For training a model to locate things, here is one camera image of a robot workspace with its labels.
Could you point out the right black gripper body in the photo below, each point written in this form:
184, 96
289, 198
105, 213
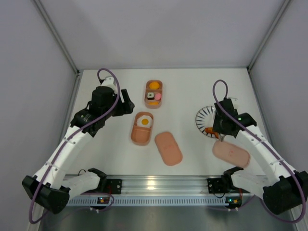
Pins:
222, 131

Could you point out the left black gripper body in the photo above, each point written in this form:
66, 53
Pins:
125, 105

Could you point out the metal tongs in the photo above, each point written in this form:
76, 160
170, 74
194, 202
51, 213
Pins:
221, 137

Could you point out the striped round plate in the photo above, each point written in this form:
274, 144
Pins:
205, 118

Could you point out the white fried egg toy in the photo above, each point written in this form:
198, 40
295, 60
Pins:
144, 121

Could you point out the black white sushi roll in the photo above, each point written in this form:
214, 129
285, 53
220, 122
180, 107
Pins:
150, 96

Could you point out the pink toy sweet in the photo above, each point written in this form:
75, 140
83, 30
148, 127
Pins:
157, 96

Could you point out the orange round toy food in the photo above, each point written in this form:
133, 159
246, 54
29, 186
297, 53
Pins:
154, 85

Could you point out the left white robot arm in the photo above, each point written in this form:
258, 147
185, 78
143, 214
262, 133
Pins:
48, 187

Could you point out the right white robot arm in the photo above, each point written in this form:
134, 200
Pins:
258, 168

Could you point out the right pink box lid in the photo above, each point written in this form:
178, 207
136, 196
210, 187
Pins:
231, 154

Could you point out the pink box lid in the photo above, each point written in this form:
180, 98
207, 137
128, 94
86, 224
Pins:
168, 148
231, 154

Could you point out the near pink lunch box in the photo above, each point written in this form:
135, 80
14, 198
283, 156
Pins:
139, 135

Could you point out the pink lunch box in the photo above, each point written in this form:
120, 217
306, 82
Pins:
160, 91
139, 135

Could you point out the far pink lunch box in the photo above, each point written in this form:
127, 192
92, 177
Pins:
160, 91

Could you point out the centre pink box lid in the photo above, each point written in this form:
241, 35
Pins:
168, 148

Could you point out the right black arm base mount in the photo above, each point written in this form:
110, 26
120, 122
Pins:
217, 186

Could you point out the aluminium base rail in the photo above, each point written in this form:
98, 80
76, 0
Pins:
151, 185

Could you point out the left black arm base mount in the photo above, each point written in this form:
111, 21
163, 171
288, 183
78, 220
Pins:
112, 186

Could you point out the grey slotted cable duct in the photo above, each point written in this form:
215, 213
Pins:
95, 200

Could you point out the left aluminium frame post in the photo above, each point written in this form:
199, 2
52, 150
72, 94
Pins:
54, 32

